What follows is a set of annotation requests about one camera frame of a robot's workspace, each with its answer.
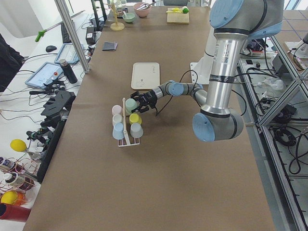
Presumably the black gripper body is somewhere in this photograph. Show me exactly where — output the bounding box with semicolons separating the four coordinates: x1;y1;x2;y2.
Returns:
137;90;157;110

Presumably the green cup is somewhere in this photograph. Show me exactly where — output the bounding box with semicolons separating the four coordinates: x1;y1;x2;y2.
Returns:
125;98;139;115

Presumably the cream rabbit tray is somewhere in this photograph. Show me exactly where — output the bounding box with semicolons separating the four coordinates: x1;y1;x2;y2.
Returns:
131;63;160;90

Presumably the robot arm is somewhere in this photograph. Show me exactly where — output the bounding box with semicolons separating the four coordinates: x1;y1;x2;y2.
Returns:
130;0;284;142

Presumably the yellow cup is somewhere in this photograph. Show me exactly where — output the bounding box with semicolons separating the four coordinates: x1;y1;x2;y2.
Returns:
129;113;142;125

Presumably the grey cup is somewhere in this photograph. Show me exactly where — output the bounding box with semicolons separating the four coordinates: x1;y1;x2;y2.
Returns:
130;123;143;139

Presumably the pink cup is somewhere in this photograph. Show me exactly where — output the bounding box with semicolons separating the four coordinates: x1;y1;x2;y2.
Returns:
112;104;123;115

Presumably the cream white cup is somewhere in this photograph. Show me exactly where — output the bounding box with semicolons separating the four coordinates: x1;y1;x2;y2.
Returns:
112;114;123;126

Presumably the blue cup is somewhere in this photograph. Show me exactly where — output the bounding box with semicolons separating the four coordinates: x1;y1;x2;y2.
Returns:
113;123;125;140

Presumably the wooden cup tree stand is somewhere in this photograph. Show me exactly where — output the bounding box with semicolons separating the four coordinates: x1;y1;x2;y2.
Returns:
109;0;125;31

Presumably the grey folded cloth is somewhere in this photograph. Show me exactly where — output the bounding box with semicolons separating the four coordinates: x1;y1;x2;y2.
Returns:
102;41;118;51

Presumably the black water bottle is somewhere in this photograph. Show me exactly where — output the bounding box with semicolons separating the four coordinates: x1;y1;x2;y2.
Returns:
59;59;77;84

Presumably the green bowl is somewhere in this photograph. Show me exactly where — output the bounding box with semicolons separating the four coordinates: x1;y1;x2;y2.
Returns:
122;13;136;23

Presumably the teach pendant tablet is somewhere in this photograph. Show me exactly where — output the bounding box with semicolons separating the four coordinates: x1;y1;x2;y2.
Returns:
54;43;79;64
25;62;64;89

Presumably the pink bowl of ice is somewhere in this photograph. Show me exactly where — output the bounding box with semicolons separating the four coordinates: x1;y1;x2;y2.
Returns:
133;2;152;18

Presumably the bamboo cutting board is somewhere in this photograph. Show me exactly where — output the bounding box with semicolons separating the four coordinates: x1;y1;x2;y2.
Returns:
167;13;190;24

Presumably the metal ice scoop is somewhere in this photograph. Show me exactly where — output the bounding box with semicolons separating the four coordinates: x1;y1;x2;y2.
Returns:
137;1;156;10

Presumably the yellow plastic knife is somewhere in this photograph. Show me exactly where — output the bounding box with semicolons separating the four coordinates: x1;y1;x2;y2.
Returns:
166;8;182;13

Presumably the green lime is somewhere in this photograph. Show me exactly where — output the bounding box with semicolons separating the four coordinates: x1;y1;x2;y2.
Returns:
182;7;189;14

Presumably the white wire cup rack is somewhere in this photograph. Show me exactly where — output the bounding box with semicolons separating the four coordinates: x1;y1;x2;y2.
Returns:
117;98;141;147

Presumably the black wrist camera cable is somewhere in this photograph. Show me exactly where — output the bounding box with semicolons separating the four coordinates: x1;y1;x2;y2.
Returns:
154;70;200;117

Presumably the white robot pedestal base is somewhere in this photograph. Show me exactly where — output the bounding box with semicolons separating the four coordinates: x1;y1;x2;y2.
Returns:
189;28;217;85

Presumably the aluminium frame post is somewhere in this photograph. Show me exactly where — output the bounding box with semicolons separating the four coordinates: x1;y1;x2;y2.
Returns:
55;0;90;74

